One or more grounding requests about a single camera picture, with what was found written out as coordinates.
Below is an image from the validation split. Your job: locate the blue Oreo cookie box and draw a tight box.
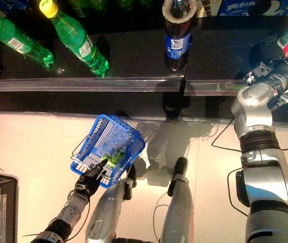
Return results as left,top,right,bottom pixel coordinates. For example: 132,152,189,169
218,0,288,17

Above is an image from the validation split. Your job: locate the green tea drink bottle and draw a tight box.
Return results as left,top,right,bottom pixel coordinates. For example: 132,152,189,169
69,0,109,19

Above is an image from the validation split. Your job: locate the Pepsi bottle with neck collar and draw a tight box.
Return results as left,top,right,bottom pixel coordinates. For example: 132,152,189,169
162,0,198,72

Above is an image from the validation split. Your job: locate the dark Pepsi bottle blue label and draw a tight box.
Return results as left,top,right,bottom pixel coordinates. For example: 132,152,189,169
0,0,34,15

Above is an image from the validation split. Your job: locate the brown striped snack pack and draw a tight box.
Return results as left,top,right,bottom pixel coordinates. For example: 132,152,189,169
199,0,220,17

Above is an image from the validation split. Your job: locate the black store shelf unit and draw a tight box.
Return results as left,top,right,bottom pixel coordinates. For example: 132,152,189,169
0,0,288,125

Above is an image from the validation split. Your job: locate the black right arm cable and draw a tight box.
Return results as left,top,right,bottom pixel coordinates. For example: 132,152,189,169
211,118,243,155

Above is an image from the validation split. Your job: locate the black rail joint clip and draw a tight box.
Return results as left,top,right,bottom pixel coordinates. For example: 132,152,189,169
178,64,188,96

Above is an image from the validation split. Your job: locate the green Sprite bottle yellow cap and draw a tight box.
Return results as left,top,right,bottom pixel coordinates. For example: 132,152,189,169
39,0,110,78
0,9,55,69

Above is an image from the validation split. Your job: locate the low black display platform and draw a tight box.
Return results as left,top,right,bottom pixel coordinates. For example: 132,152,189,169
0,161,18,243

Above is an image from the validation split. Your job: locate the silver left robot leg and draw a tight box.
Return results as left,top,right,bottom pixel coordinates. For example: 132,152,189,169
85,164,137,243

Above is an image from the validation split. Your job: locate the silver right robot leg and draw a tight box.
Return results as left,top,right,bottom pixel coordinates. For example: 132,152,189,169
159,156,195,243

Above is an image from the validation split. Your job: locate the small green drink bottle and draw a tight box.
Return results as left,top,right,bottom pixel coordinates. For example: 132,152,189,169
101,149,127,170

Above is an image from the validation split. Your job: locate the blue plastic shopping basket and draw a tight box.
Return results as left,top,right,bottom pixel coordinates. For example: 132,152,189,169
69,114,147,190

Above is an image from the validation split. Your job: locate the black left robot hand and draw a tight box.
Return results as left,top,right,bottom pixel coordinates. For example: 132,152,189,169
74,161,109,198

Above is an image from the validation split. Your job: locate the clear plastic price rail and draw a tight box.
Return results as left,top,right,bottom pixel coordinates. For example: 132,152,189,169
0,77,186,93
184,78,288,99

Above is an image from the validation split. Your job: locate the silver robot leg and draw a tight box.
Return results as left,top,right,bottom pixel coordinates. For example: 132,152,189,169
85,164,137,243
159,156,195,243

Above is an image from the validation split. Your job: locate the black right wrist camera housing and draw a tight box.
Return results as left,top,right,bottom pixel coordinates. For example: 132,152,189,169
244,42,288,86

